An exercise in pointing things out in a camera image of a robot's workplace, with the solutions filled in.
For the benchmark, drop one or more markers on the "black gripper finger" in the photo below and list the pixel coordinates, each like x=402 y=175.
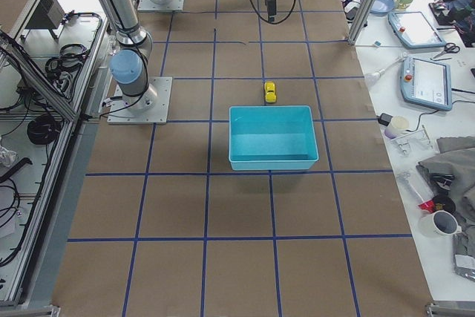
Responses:
x=271 y=6

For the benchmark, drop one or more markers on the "yellow toy beetle car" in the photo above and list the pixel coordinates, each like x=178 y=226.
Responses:
x=269 y=89

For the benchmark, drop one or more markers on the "light blue plate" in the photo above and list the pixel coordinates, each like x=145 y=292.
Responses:
x=382 y=7

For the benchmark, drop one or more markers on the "teal plastic storage bin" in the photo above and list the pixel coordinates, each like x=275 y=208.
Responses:
x=272 y=138

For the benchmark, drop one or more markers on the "upper teach pendant tablet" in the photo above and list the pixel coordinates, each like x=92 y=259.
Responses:
x=414 y=30

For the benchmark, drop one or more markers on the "teach pendant tablet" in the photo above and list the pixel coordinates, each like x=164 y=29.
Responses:
x=426 y=83
x=414 y=30

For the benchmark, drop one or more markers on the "lower teach pendant tablet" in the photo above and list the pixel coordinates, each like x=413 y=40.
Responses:
x=426 y=83

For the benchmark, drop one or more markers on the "paper cup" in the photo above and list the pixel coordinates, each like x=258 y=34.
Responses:
x=396 y=127

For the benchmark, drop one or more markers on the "scissors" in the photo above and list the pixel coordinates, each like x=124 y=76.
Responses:
x=450 y=47

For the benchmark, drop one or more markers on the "grey cloth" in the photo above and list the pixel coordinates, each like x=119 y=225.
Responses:
x=455 y=158

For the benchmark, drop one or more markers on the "brown paper table cover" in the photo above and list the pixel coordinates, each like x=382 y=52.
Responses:
x=268 y=192

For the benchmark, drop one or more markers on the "white mug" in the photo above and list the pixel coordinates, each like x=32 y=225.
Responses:
x=439 y=224

